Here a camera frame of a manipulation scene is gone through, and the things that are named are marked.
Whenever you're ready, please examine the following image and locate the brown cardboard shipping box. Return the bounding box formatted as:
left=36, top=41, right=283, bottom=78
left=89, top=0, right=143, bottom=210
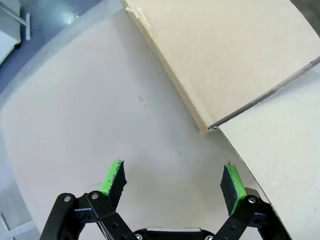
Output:
left=119, top=0, right=320, bottom=240

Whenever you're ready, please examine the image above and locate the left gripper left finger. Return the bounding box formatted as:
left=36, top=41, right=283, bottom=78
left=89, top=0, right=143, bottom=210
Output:
left=39, top=159, right=137, bottom=240

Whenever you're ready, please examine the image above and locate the white metal bar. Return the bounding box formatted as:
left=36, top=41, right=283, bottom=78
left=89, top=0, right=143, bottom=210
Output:
left=24, top=13, right=32, bottom=41

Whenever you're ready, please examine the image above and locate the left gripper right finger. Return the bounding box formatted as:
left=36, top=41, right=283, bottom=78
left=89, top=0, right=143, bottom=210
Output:
left=212, top=161, right=293, bottom=240

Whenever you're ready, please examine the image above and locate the white cabinet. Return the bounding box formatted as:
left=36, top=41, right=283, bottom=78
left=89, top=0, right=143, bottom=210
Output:
left=0, top=0, right=23, bottom=66

